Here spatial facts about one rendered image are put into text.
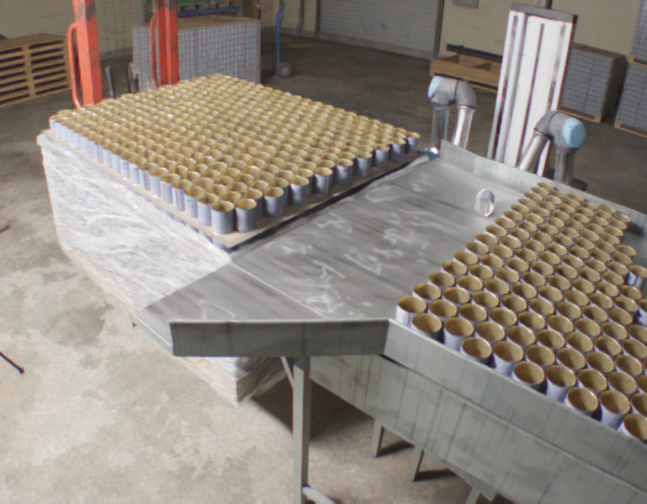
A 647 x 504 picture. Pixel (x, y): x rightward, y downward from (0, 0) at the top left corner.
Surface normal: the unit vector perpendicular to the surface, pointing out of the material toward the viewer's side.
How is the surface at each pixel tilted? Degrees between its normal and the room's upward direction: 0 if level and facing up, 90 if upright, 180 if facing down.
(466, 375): 90
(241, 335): 90
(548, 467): 90
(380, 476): 0
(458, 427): 90
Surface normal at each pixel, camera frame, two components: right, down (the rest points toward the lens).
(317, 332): 0.10, 0.51
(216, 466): 0.05, -0.86
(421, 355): -0.64, 0.36
